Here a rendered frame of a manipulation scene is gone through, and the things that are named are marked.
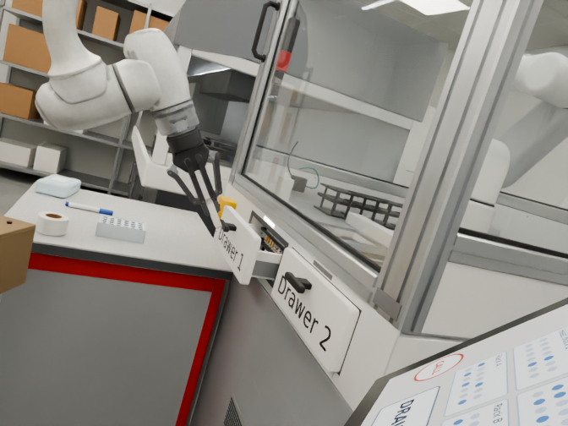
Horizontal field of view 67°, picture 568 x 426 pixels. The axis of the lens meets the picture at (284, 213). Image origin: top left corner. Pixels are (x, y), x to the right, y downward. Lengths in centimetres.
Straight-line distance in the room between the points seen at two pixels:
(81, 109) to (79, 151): 435
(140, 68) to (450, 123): 59
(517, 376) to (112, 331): 108
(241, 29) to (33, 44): 328
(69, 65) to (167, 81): 18
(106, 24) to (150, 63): 389
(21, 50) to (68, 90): 399
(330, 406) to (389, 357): 16
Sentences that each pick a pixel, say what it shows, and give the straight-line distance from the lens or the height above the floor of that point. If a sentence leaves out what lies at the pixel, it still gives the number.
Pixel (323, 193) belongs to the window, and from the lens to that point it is 88.
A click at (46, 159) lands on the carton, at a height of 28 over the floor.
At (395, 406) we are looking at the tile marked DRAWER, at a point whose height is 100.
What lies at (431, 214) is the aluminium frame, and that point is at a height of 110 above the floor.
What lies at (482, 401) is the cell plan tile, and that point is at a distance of 26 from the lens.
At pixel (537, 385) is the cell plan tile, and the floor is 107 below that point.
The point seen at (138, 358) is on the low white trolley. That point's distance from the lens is 129.
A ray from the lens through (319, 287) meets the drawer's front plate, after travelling 76.
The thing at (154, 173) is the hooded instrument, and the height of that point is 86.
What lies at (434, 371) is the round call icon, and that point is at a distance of 36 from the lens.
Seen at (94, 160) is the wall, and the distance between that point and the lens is 526.
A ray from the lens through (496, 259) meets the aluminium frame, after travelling 68.
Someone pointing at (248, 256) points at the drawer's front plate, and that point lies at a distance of 93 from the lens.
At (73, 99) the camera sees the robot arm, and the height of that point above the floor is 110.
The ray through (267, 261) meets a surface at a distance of 96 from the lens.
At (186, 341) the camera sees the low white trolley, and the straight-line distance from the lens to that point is 128.
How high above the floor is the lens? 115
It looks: 10 degrees down
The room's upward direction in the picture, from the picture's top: 16 degrees clockwise
